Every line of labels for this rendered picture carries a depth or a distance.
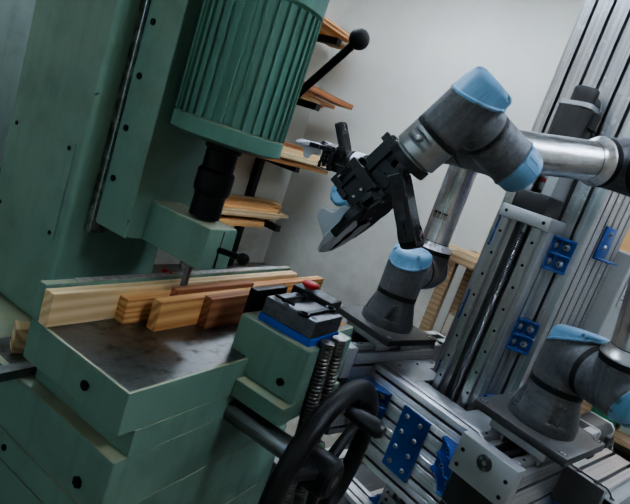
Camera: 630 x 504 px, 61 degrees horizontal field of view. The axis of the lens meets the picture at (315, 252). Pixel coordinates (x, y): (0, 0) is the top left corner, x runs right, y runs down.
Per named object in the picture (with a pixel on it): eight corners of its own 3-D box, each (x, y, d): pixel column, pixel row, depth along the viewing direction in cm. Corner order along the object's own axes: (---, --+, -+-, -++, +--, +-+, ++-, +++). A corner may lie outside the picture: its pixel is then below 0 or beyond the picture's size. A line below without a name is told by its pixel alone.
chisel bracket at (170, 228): (195, 280, 83) (210, 229, 81) (137, 246, 89) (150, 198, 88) (226, 277, 89) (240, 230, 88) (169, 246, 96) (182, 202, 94)
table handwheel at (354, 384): (357, 504, 91) (247, 628, 68) (269, 441, 101) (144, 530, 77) (407, 361, 82) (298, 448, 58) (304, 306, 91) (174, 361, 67)
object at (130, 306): (121, 324, 79) (128, 300, 78) (113, 318, 80) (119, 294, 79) (318, 293, 130) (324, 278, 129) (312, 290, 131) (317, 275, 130)
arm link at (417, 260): (371, 283, 151) (387, 239, 149) (391, 281, 163) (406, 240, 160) (407, 301, 145) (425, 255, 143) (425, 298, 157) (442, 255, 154)
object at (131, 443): (126, 458, 67) (134, 431, 66) (34, 377, 77) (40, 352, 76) (296, 386, 101) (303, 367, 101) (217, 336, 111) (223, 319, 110)
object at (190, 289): (169, 322, 85) (178, 290, 84) (162, 318, 86) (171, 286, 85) (245, 309, 103) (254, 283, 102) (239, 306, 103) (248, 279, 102)
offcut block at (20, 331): (9, 343, 83) (14, 320, 82) (36, 344, 85) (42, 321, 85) (10, 352, 81) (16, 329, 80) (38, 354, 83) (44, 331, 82)
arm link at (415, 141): (457, 159, 80) (441, 150, 73) (434, 180, 82) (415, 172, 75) (428, 124, 82) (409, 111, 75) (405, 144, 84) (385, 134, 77)
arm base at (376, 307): (384, 311, 166) (395, 282, 164) (420, 333, 155) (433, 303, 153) (351, 309, 155) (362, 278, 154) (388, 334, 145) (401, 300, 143)
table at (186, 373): (168, 484, 59) (183, 438, 58) (19, 356, 73) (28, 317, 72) (383, 372, 111) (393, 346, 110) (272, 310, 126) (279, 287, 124)
